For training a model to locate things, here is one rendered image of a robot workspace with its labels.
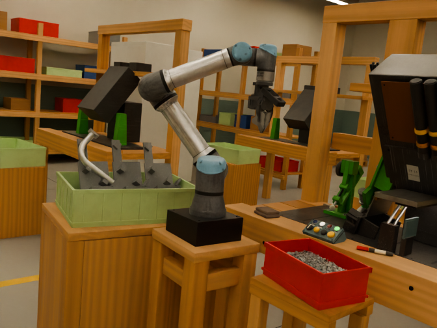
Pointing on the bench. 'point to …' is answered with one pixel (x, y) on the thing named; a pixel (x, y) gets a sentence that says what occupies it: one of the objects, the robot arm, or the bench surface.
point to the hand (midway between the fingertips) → (263, 130)
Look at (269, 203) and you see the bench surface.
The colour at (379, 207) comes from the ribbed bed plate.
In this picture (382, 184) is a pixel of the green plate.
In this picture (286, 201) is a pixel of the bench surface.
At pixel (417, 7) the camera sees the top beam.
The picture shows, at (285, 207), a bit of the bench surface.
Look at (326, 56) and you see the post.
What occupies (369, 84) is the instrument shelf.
